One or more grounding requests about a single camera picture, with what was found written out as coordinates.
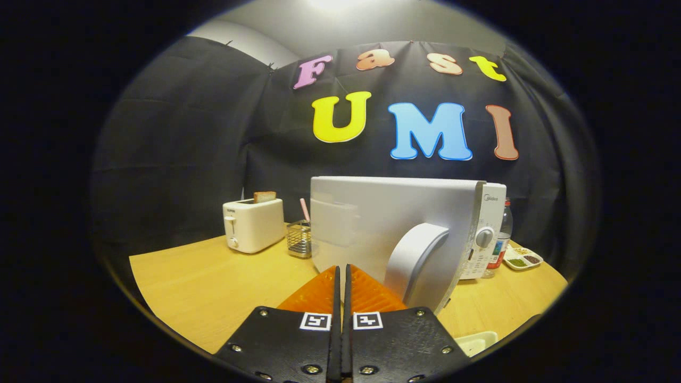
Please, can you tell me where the metal mesh holder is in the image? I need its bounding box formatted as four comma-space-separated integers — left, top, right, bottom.
286, 220, 312, 259

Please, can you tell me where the clear water bottle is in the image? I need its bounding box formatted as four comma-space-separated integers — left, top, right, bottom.
481, 198, 514, 279

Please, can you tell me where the white toaster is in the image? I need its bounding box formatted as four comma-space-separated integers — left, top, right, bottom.
222, 198, 285, 254

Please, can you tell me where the white microwave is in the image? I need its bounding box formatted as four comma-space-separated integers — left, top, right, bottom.
310, 176, 507, 315

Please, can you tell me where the glass dish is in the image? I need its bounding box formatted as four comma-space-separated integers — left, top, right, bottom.
455, 331, 499, 357

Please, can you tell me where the white divided bean tray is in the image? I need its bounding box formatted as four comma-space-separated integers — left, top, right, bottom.
503, 242, 544, 271

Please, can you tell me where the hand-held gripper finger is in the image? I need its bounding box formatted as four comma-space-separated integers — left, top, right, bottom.
215, 264, 341, 383
340, 264, 471, 383

